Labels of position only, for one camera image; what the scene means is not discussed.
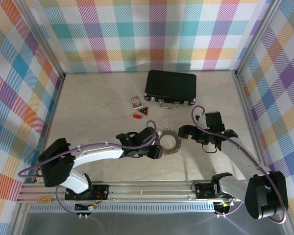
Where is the large silver keyring with keys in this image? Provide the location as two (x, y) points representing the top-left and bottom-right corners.
(159, 129), (182, 157)

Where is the small colourful card box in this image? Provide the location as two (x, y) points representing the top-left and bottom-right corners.
(129, 95), (144, 109)

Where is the grey metal sheet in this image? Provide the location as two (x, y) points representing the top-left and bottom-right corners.
(11, 211), (294, 235)

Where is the thin black camera cable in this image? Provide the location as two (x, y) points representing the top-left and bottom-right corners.
(201, 143), (218, 154)

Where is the aluminium side rail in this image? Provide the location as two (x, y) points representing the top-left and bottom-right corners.
(234, 72), (270, 172)
(36, 74), (66, 172)

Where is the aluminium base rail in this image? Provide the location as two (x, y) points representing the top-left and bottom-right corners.
(16, 180), (248, 204)

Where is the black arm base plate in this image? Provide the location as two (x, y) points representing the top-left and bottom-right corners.
(65, 185), (110, 201)
(195, 183), (221, 199)

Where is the black case with metal handle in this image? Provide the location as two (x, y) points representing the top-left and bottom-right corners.
(144, 70), (197, 110)

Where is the slotted metal cable duct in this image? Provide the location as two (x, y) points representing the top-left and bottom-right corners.
(26, 204), (236, 213)

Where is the aluminium frame post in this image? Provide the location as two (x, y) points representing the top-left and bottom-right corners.
(13, 0), (67, 80)
(234, 0), (281, 78)

